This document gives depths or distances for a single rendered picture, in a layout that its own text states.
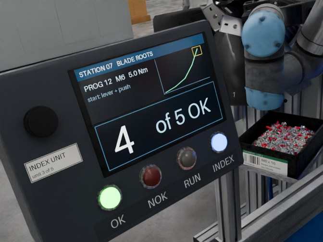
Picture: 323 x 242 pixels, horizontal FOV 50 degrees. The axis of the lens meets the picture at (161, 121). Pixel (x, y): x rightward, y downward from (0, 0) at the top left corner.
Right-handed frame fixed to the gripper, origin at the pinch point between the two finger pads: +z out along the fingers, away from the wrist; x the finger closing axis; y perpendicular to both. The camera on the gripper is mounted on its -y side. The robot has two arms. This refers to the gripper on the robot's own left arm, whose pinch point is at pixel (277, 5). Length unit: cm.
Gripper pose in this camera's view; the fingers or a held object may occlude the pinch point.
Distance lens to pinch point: 100.1
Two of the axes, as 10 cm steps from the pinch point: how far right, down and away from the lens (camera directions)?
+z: 3.0, -4.4, 8.5
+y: -9.3, 0.8, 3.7
